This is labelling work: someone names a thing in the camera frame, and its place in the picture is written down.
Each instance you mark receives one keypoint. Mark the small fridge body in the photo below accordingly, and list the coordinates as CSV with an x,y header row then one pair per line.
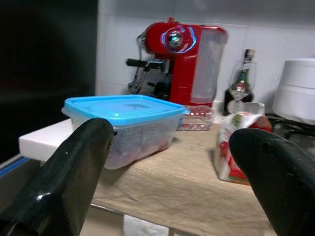
x,y
37,61

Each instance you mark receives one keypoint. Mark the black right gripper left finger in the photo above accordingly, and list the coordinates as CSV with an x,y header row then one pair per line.
x,y
61,177

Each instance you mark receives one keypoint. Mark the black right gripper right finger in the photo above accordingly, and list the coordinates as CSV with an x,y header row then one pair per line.
x,y
283,182

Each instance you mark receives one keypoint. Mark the dark corked glass bottle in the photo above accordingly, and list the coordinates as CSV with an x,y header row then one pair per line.
x,y
249,55

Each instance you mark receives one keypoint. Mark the black gas stove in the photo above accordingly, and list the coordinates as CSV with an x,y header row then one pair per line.
x,y
290,132

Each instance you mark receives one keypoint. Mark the red espresso machine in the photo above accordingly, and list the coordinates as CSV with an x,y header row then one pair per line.
x,y
187,73

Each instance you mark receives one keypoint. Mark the white rice cooker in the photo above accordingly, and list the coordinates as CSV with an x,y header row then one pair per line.
x,y
297,93

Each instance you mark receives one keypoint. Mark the beige woven mat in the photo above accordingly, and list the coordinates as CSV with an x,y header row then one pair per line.
x,y
172,184

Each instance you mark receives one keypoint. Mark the white kitchen counter unit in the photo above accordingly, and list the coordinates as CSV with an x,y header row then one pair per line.
x,y
41,142

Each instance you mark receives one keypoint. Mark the clear container with blue lid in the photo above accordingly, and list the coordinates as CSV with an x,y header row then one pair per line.
x,y
137,137

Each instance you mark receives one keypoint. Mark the clear plastic water bottle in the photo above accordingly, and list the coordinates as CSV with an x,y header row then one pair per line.
x,y
197,118

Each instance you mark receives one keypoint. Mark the clear wine glass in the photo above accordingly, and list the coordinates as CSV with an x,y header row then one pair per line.
x,y
242,81

